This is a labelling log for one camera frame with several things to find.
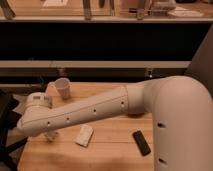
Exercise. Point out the black chair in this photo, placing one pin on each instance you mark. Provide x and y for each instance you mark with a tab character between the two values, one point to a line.
8	120

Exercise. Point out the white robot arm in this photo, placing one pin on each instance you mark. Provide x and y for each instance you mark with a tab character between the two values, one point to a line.
181	108

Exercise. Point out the grey horizontal window rail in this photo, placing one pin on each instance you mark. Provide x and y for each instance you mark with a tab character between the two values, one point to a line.
92	64

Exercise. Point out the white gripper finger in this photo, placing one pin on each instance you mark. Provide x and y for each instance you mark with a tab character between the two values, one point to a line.
51	136

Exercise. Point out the white rectangular block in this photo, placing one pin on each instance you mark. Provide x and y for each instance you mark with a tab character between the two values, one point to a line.
84	135

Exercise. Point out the black rectangular remote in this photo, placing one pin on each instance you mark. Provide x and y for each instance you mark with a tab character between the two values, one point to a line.
141	143

